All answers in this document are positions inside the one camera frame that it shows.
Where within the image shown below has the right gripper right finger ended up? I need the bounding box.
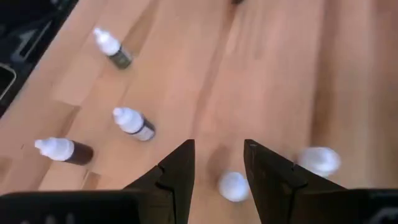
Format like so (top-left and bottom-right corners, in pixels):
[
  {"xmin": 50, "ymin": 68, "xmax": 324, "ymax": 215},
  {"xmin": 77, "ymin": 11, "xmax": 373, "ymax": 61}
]
[{"xmin": 243, "ymin": 139, "xmax": 346, "ymax": 224}]

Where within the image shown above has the black aluminium table frame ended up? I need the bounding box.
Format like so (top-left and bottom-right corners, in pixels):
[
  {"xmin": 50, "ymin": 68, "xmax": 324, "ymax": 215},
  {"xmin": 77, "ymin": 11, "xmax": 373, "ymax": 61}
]
[{"xmin": 0, "ymin": 0, "xmax": 78, "ymax": 118}]

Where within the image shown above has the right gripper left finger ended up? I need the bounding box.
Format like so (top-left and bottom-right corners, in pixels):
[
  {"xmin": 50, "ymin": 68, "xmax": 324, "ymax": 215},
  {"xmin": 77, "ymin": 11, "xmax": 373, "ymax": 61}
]
[{"xmin": 124, "ymin": 139, "xmax": 196, "ymax": 224}]

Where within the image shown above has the small food coloring bottle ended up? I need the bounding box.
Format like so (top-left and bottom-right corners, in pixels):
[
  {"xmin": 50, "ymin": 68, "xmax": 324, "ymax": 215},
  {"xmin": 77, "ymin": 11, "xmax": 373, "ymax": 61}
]
[
  {"xmin": 111, "ymin": 106, "xmax": 156, "ymax": 142},
  {"xmin": 297, "ymin": 146, "xmax": 342, "ymax": 178},
  {"xmin": 217, "ymin": 170, "xmax": 251, "ymax": 203},
  {"xmin": 34, "ymin": 136, "xmax": 95, "ymax": 166},
  {"xmin": 92, "ymin": 26, "xmax": 134, "ymax": 70}
]

